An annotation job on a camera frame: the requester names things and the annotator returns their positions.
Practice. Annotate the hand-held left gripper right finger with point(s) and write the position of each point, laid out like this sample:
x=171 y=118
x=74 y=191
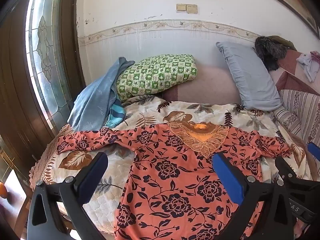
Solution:
x=227 y=175

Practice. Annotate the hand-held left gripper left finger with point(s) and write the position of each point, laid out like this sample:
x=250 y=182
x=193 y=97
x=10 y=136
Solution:
x=96 y=170

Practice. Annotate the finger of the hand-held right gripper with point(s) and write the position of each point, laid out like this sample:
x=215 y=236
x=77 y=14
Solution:
x=314 y=151
x=283 y=167

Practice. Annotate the orange floral dress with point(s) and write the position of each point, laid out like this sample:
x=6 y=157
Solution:
x=170 y=180

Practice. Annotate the leaf print fleece blanket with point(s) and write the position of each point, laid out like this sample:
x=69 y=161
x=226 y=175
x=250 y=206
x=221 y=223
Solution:
x=105 y=212

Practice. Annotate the striped floral cloth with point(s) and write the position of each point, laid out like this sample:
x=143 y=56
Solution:
x=300 y=110

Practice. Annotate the teal striped garment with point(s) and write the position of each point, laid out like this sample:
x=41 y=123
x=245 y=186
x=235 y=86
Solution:
x=116 y=113

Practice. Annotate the blue knit sweater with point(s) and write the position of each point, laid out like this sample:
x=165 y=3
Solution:
x=95 y=105

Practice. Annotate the pink patchwork blanket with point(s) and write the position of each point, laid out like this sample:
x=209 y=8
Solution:
x=287 y=77

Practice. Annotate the small white cloth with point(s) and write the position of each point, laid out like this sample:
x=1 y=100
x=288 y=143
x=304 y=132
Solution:
x=308 y=65

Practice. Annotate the light blue pillow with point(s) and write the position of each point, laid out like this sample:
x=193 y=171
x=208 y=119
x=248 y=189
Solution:
x=250 y=80

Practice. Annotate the orange round object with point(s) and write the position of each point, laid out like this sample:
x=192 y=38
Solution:
x=1 y=188

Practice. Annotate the dark fur garment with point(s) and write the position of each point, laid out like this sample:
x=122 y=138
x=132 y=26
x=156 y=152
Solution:
x=268 y=52

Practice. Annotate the green checkered pillow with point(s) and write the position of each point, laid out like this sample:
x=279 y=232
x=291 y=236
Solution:
x=157 y=75

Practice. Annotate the olive garment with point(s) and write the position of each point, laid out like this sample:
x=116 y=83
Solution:
x=283 y=41

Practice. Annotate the leaded glass window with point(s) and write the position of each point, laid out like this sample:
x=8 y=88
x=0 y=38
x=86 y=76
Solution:
x=42 y=42

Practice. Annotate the dark wooden door frame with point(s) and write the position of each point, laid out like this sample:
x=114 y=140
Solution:
x=15 y=80

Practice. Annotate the beige wall switch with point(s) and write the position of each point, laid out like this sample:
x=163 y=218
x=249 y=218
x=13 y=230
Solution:
x=192 y=8
x=181 y=8

